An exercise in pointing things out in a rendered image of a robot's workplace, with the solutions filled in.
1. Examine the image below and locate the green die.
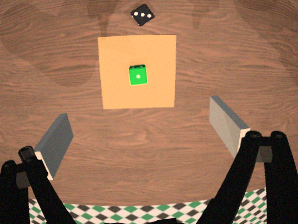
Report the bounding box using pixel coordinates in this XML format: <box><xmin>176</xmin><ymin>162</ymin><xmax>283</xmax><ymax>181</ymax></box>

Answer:
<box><xmin>129</xmin><ymin>64</ymin><xmax>148</xmax><ymax>85</ymax></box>

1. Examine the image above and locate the orange flat square mat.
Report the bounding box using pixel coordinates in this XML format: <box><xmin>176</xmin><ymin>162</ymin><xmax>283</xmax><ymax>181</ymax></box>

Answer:
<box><xmin>98</xmin><ymin>35</ymin><xmax>176</xmax><ymax>109</ymax></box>

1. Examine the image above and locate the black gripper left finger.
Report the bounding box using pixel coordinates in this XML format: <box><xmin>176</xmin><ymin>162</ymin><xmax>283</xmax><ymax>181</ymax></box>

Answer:
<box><xmin>0</xmin><ymin>113</ymin><xmax>77</xmax><ymax>224</ymax></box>

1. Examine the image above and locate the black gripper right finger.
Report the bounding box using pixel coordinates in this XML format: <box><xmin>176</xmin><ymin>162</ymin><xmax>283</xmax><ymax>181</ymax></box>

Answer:
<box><xmin>196</xmin><ymin>96</ymin><xmax>298</xmax><ymax>224</ymax></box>

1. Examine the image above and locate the black die with white pips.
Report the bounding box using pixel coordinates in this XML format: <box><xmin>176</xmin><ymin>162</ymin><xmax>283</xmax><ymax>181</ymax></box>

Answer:
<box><xmin>131</xmin><ymin>4</ymin><xmax>155</xmax><ymax>26</ymax></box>

